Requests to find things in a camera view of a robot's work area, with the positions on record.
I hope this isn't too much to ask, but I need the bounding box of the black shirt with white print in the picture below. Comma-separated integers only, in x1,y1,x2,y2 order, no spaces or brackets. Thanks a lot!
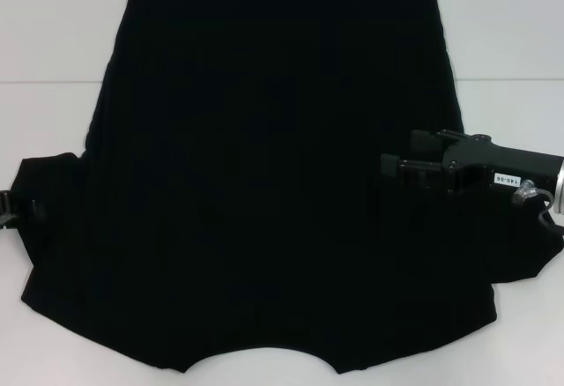
9,0,564,364

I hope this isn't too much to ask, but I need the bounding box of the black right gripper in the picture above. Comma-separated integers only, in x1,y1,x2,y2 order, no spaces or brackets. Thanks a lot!
380,129,564,203

